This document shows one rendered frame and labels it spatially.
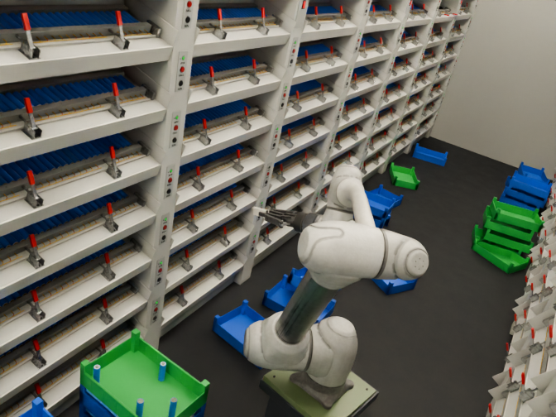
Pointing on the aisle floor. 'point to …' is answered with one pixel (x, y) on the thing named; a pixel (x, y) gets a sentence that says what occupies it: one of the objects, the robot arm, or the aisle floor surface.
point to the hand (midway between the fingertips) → (260, 212)
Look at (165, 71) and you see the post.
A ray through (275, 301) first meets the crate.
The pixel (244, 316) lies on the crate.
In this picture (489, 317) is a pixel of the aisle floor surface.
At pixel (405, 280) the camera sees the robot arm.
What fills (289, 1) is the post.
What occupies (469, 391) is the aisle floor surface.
